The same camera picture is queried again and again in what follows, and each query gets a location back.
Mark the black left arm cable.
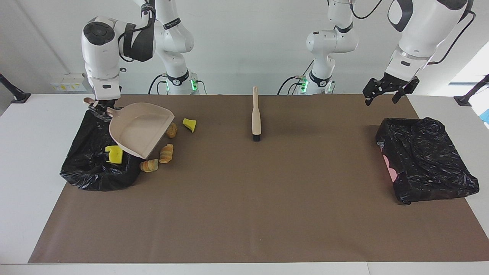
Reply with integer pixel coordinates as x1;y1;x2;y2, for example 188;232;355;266
350;0;477;65

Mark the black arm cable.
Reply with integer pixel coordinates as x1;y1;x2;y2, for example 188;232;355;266
350;0;477;65
118;2;156;62

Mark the white wall socket box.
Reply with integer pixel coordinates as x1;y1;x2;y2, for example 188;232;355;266
50;73;89;92

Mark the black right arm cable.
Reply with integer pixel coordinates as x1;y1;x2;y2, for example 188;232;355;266
118;2;156;62

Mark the notched yellow sponge piece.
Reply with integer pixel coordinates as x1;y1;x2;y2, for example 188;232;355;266
105;145;123;165

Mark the beige hand brush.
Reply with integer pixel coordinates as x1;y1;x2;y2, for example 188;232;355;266
251;86;262;142

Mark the orange croissant toy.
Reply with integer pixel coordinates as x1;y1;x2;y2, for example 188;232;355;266
159;144;174;164

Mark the black base cable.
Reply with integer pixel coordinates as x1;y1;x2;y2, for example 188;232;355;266
148;74;168;95
278;59;316;95

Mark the black camera stand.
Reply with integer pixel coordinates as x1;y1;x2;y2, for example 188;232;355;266
454;74;489;107
0;73;31;104

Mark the beige plastic dustpan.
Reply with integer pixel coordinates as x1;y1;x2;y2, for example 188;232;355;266
83;97;175;160

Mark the brown table mat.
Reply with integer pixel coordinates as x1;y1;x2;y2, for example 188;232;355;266
28;94;489;264

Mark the black bagged pink bin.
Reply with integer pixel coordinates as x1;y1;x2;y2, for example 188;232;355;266
375;117;480;205

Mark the striped beige croissant toy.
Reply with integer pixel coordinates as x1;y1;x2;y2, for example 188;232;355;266
139;159;159;173

